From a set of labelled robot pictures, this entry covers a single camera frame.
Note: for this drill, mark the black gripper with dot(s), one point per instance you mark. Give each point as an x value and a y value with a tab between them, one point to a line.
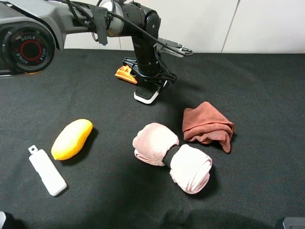
147	65

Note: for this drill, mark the black white board eraser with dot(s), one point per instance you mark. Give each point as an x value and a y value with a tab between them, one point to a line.
147	92

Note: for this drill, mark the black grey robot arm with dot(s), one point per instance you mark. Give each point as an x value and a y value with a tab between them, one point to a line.
32	30

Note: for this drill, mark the orange waffle piece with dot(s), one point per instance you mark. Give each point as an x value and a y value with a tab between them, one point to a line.
124	73

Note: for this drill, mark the brown folded cloth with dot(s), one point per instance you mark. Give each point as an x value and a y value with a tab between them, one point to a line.
206	124

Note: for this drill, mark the black band on towel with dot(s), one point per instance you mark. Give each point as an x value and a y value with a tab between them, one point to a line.
170	154

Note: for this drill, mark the yellow mango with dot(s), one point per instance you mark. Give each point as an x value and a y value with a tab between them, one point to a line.
71	139

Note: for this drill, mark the pink rolled towel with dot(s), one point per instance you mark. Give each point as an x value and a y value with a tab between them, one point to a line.
189	167

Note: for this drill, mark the white plastic case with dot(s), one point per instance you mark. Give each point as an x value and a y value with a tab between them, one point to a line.
50	176

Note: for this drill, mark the black table cloth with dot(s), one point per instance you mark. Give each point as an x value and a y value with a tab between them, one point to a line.
261	180

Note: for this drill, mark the grey block bottom right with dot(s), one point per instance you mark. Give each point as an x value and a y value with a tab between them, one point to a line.
294	223

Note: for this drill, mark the grey block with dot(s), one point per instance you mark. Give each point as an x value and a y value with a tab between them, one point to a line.
2	219
294	223

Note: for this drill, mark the grey block bottom left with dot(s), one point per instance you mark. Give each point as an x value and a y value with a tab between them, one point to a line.
2	219

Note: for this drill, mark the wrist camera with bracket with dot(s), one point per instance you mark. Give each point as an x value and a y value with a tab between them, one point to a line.
172	48

